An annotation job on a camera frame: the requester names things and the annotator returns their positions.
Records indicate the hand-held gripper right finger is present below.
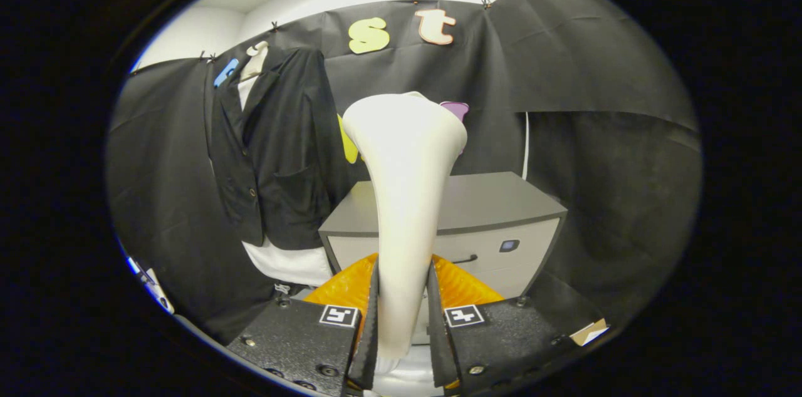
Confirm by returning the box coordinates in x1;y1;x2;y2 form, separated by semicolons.
429;253;580;396

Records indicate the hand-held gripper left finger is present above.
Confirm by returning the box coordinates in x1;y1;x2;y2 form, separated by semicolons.
226;253;380;394

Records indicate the white shirt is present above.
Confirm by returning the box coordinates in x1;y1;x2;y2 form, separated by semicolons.
237;75;334;288

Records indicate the white garment steamer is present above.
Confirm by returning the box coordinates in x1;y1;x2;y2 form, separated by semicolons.
341;91;469;396

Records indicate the black jacket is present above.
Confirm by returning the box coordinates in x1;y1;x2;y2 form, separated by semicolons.
204;46;342;252

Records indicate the white clothes hanger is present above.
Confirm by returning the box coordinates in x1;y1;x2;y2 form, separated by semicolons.
240;40;270;81

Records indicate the grey cabinet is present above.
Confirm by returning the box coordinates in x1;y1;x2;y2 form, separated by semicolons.
318;172;568;301

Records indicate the black backdrop cloth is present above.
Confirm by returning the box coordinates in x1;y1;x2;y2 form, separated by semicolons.
107;0;702;344

